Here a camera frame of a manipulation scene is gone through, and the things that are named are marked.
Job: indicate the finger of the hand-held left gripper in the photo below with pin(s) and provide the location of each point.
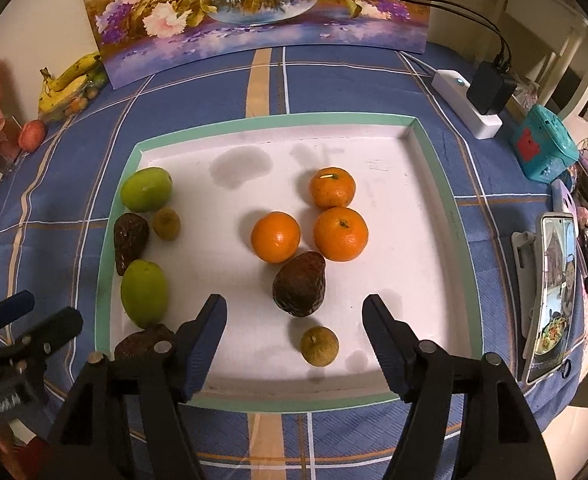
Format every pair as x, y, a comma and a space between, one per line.
13, 306
53, 332

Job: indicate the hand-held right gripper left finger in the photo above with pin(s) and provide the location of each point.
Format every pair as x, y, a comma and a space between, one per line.
203, 350

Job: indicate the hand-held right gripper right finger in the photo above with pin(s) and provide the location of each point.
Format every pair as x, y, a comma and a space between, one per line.
386, 350

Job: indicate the dark brown avocado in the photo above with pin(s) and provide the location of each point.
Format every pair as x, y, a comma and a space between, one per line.
131, 242
138, 342
299, 285

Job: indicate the small olive round fruit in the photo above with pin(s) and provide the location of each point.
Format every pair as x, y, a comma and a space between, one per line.
319, 346

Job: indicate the green lime fruit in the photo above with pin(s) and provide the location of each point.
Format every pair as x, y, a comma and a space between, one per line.
143, 292

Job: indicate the large orange mandarin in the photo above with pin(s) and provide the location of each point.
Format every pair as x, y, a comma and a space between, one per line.
341, 234

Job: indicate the small tan round fruit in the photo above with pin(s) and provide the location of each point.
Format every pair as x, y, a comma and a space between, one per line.
166, 223

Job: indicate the small orange mandarin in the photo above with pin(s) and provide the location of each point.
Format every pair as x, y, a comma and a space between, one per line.
275, 237

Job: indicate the white tray with green rim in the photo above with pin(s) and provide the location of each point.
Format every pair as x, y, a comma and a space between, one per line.
399, 185

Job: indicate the round green apple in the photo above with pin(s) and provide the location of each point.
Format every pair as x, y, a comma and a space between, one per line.
146, 189

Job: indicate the orange mandarin with stem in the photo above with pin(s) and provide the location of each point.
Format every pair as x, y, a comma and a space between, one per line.
332, 188

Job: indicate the white phone stand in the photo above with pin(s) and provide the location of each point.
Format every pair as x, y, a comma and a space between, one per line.
523, 260

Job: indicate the red apple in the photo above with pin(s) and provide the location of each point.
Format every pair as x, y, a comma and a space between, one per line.
32, 136

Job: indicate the smartphone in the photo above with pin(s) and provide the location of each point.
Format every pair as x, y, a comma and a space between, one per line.
556, 285

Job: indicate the clear plastic fruit container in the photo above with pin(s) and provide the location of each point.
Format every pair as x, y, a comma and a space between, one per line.
81, 102

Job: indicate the small white plastic item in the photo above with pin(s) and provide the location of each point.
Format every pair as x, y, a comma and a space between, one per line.
563, 195

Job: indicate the white power strip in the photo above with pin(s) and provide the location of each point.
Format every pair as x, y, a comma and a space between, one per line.
466, 110

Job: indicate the blue plaid tablecloth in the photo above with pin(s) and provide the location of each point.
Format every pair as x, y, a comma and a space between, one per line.
349, 90

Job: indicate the black charger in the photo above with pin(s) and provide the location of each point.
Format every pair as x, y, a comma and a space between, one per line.
491, 87

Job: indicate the floral painting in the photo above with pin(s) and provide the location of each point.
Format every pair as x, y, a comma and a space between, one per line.
274, 35

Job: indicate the white chair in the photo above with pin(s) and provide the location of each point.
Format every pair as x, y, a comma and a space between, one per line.
539, 10

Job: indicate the teal toy camera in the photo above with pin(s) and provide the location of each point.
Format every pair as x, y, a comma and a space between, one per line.
544, 145

